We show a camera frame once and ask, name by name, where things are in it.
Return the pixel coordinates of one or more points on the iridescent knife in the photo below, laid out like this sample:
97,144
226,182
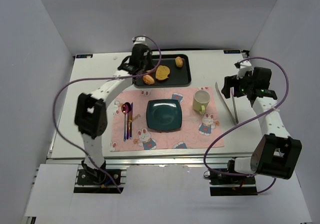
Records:
129,122

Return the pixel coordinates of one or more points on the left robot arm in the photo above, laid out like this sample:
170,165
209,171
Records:
91,110

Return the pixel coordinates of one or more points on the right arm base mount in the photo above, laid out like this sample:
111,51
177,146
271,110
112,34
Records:
227,186

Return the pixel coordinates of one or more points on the thick bread slice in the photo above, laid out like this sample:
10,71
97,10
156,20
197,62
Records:
150,71

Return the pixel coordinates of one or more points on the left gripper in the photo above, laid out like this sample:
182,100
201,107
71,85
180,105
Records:
144,66

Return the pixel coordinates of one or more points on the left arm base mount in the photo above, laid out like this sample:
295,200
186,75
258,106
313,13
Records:
86,183

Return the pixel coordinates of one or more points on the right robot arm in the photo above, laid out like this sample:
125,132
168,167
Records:
277,153

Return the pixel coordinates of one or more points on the iridescent spoon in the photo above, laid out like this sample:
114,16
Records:
126,108

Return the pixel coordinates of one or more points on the pale green mug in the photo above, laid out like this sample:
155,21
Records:
201,100

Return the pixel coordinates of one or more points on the dark green square plate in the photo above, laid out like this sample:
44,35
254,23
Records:
164,115

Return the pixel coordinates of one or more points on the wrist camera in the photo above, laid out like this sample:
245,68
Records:
243,67
139,40

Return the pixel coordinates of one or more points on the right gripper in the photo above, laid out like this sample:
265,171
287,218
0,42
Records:
230,85

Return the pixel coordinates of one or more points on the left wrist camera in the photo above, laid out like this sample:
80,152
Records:
139,40

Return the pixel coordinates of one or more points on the small round bun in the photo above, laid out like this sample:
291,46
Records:
179,62

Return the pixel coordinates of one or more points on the aluminium table frame rail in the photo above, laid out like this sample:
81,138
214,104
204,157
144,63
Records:
161,160

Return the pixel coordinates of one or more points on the pink bunny placemat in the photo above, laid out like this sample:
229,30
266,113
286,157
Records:
197,131

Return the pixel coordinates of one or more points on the black baking tray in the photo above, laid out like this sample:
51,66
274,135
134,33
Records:
178,77

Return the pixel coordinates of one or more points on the sesame bun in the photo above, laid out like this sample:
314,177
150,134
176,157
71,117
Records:
149,80

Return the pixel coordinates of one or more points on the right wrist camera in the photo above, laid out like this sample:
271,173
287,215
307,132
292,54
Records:
243,67

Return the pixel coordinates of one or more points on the metal serving tongs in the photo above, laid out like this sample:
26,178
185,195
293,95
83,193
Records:
230,107

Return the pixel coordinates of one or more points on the toast slice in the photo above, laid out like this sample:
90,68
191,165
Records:
162,73

